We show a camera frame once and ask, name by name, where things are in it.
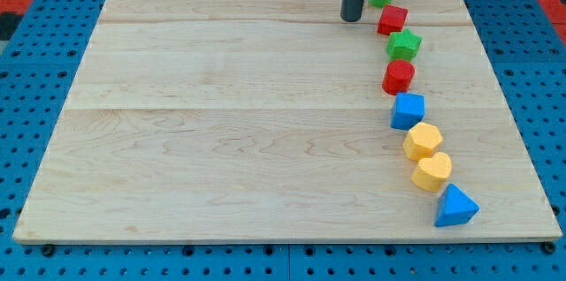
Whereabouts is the red cylinder block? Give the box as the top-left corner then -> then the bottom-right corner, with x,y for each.
382,59 -> 416,95

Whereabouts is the yellow heart block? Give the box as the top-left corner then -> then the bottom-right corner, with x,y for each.
411,152 -> 453,193

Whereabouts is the red cube block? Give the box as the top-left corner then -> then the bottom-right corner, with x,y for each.
377,4 -> 409,35

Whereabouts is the light wooden board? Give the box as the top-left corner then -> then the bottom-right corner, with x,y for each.
13,0 -> 562,245

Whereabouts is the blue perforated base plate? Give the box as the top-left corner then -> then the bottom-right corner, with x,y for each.
1,0 -> 565,280

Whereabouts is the yellow hexagon block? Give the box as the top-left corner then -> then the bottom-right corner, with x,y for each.
402,122 -> 443,161

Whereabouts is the green star block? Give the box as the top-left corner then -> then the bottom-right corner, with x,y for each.
386,29 -> 422,61

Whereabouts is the blue cube block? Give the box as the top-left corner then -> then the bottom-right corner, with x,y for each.
390,92 -> 425,130

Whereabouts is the blue triangle block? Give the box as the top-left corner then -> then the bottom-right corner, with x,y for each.
434,184 -> 480,227

